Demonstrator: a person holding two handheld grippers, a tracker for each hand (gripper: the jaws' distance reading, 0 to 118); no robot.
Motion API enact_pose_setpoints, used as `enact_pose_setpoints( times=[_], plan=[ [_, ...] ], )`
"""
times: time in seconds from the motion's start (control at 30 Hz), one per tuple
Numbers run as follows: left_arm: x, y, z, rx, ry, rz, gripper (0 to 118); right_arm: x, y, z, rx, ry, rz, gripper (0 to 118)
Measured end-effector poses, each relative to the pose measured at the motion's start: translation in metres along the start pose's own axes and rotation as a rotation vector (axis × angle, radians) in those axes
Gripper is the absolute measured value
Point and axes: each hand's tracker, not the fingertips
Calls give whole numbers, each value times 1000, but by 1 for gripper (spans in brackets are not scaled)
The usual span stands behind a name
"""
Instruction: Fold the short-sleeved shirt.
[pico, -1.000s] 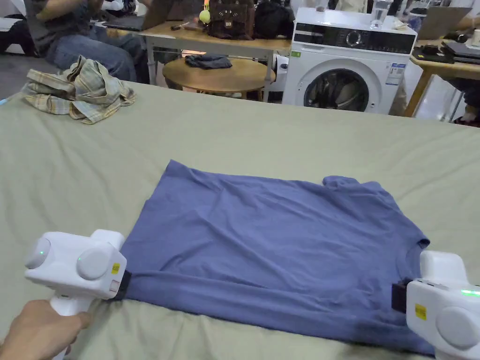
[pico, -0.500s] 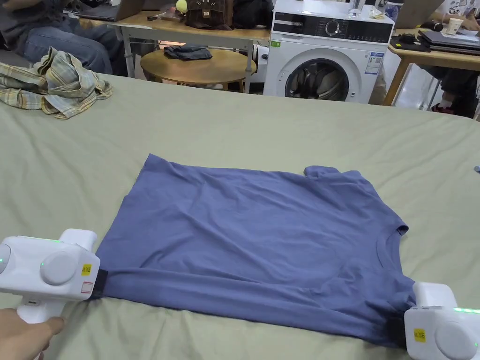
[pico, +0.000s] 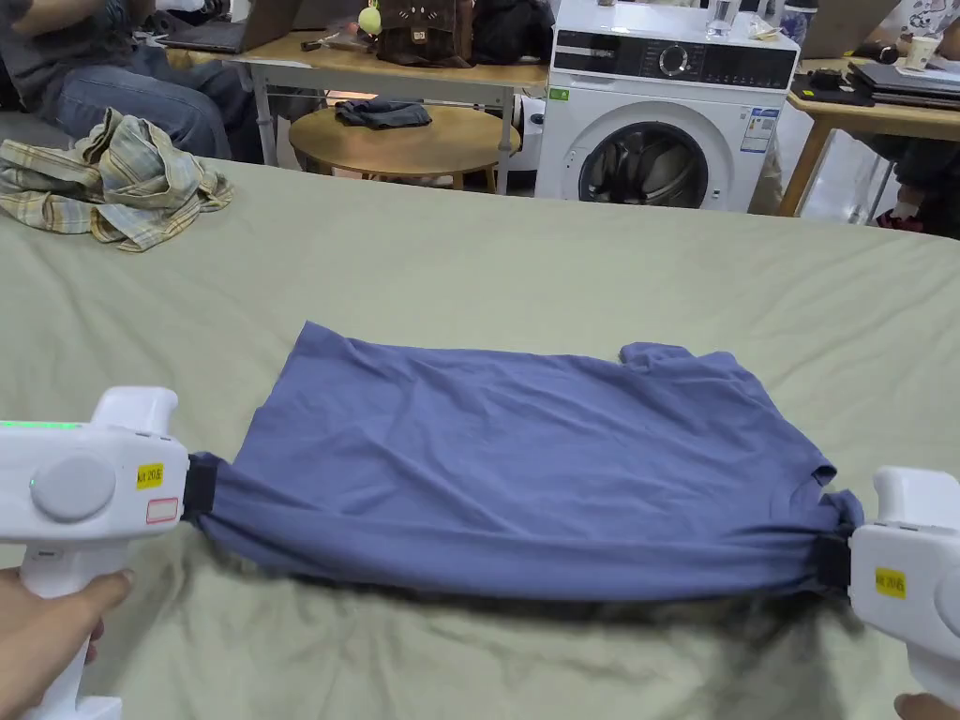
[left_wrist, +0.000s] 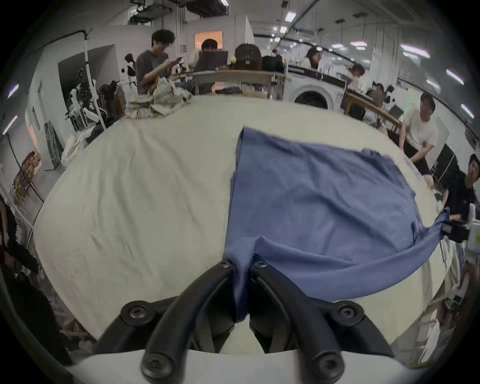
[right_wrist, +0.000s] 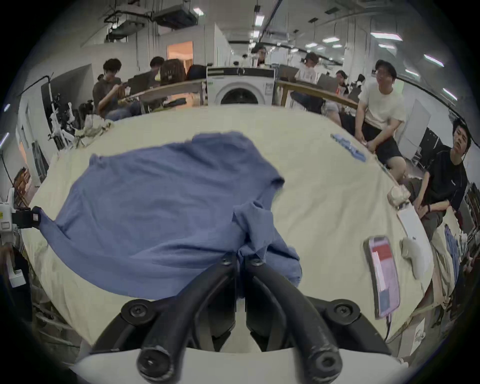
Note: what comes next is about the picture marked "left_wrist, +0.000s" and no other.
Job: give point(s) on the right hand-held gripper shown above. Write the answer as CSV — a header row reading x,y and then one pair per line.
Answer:
x,y
473,232

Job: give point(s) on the wooden table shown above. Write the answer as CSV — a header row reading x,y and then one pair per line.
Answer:
x,y
369,103
232,76

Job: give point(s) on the blue shirt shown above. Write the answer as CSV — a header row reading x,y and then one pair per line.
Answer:
x,y
318,195

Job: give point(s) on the white robot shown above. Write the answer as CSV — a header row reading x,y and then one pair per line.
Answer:
x,y
77,103

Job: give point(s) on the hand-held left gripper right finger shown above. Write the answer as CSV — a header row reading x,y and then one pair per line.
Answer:
x,y
300,318

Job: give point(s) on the pile of patterned cloths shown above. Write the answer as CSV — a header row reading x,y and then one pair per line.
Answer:
x,y
161,101

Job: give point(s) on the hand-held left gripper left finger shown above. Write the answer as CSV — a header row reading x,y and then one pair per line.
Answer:
x,y
176,318

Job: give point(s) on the white washing machine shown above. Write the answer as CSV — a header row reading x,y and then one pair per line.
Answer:
x,y
311,98

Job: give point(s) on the dark brown backpack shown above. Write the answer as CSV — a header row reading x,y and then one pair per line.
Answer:
x,y
247,56

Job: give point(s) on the bed with beige sheet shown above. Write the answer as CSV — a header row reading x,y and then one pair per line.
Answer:
x,y
131,206

